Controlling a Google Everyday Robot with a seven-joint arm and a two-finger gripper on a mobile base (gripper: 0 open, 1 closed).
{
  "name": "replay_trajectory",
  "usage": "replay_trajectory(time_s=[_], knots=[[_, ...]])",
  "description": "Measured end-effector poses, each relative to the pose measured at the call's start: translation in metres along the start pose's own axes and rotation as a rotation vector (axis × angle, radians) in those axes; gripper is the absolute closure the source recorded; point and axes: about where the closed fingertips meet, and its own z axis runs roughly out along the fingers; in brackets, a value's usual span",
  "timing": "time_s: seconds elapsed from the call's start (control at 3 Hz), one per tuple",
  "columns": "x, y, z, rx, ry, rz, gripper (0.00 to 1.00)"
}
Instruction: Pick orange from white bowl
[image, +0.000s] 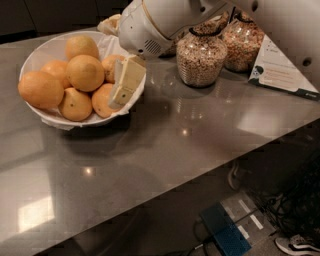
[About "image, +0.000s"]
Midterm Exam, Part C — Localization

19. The blue box on floor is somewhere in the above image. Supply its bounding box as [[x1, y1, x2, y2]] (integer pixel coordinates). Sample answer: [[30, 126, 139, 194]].
[[200, 203, 251, 256]]

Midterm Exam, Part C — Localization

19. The grey metal floor plate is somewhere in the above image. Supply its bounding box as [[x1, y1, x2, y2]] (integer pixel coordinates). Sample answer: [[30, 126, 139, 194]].
[[221, 192, 275, 245]]

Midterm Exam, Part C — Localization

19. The glass cereal jar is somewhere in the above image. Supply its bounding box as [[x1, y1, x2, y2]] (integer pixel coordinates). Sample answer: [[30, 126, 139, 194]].
[[161, 32, 185, 57], [176, 20, 227, 88], [222, 12, 264, 72]]

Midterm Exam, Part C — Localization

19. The middle glass cereal jar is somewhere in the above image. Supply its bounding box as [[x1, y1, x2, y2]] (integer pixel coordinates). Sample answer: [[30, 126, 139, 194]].
[[176, 20, 227, 88]]

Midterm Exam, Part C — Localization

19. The left glass cereal jar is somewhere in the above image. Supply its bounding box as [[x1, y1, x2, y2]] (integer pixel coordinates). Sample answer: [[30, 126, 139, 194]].
[[161, 32, 185, 57]]

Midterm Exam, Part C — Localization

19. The right glass cereal jar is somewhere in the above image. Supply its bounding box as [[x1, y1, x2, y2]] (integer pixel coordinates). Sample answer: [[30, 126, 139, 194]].
[[222, 12, 264, 72]]

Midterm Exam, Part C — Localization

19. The middle left hidden orange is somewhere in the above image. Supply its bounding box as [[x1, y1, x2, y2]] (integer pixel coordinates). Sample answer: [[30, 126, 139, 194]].
[[41, 60, 71, 88]]

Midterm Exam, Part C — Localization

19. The sneaker on floor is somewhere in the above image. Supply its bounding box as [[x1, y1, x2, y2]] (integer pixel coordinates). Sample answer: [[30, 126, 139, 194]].
[[275, 235, 320, 256]]

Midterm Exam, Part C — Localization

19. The black floor cable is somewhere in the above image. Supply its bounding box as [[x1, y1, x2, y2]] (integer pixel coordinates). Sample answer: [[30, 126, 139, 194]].
[[186, 216, 214, 256]]

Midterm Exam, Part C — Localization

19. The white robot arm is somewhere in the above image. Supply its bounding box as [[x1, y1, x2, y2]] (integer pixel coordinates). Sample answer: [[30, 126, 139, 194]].
[[98, 0, 320, 101]]

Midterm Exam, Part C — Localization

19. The allergen information sign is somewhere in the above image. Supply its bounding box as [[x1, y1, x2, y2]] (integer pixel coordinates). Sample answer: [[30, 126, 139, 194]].
[[248, 36, 320, 102]]

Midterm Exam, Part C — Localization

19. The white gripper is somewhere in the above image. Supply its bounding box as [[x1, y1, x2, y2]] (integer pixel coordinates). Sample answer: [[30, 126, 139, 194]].
[[96, 0, 201, 111]]

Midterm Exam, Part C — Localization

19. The white bowl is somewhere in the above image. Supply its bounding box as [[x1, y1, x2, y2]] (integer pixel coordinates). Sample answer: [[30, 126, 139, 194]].
[[19, 31, 146, 130]]

